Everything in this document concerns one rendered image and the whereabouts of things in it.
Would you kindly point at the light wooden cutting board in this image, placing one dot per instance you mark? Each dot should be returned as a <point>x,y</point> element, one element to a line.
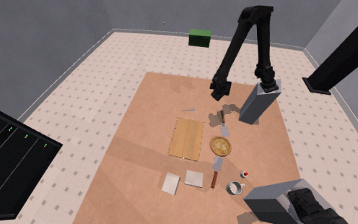
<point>186,141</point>

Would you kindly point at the round cheese pizza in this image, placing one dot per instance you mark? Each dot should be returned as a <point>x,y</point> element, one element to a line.
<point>220,146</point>

